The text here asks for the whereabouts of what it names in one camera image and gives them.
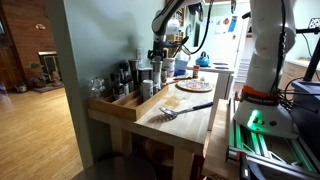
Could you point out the white utensil crock red pattern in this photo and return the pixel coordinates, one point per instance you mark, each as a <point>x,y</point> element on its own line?
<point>169,66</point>

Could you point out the clear glass grinder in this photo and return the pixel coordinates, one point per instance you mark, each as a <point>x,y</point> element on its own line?
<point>97,87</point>

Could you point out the wooden robot platform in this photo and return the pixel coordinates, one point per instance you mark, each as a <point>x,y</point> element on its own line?
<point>218,143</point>

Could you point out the white stove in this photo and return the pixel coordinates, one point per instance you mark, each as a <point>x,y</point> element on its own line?
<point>223,83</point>

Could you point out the red lid spice jar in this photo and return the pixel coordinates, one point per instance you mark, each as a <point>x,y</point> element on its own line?
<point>196,73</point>

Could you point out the white tissue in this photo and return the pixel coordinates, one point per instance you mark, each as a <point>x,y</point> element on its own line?
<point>183,55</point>

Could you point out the silver and white grinder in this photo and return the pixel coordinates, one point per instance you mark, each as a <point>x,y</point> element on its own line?
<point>157,73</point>

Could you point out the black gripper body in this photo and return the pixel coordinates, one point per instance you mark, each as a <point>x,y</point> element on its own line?
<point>158,46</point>

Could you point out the wooden tray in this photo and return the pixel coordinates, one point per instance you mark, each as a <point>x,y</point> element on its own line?
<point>126,111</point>

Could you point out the small dark bottle white label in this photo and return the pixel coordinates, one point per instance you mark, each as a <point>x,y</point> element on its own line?
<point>126,87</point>

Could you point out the brown bottle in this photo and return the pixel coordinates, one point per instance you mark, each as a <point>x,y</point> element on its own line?
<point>117,90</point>

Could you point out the colourful patterned ceramic plate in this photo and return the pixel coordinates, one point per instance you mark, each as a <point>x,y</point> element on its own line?
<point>195,86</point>

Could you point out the white refrigerator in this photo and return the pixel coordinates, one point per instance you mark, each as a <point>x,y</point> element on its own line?
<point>220,43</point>

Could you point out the black plastic spoon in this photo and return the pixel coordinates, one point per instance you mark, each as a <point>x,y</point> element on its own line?
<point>183,40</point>

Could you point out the tall silver grinder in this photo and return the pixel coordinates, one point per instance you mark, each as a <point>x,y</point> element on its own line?
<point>133,71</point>

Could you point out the light wooden cabinet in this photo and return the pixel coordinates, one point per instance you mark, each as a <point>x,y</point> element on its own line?
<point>293,70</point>

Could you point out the small floor pot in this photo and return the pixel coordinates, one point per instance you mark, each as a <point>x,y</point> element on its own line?
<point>21,88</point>

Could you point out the dark blue can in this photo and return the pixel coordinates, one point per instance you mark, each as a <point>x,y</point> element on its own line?
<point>145,74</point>

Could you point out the wooden spice rack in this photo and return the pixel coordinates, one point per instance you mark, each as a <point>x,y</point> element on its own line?
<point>180,15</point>

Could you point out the black equipment box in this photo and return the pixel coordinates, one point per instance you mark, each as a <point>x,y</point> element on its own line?
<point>306,113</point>

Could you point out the small white shaker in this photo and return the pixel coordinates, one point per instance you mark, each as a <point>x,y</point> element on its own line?
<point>147,90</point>

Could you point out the black pepper grinder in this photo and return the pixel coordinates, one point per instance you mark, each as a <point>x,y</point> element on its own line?
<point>124,66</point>

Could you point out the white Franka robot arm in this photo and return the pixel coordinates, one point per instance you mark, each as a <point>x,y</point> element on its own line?
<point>263,66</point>

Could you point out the small glass jar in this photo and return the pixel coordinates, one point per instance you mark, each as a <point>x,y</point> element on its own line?
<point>156,89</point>

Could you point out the potted plant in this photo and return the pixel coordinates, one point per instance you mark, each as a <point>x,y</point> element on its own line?
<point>38,78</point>

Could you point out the woven basket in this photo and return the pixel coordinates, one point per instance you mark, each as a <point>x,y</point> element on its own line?
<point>156,151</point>

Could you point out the white wall outlet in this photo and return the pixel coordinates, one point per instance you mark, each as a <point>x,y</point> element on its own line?
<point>139,56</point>

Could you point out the blue kettle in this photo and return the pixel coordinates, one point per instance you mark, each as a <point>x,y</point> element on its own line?
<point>202,61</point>

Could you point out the aluminium frame rails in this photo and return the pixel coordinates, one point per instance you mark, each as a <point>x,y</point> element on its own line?
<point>266,146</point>

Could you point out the light wooden table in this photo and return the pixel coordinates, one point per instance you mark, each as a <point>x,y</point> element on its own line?
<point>182,166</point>

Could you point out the small spice bottle green cap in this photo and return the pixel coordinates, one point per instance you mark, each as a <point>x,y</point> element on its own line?
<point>164,76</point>

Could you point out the blue tissue box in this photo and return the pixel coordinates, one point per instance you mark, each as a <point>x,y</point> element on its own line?
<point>181,64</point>

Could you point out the fireplace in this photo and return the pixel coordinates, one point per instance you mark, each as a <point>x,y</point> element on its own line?
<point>50,65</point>

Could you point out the black stand pole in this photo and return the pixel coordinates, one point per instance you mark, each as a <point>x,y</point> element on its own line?
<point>311,63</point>

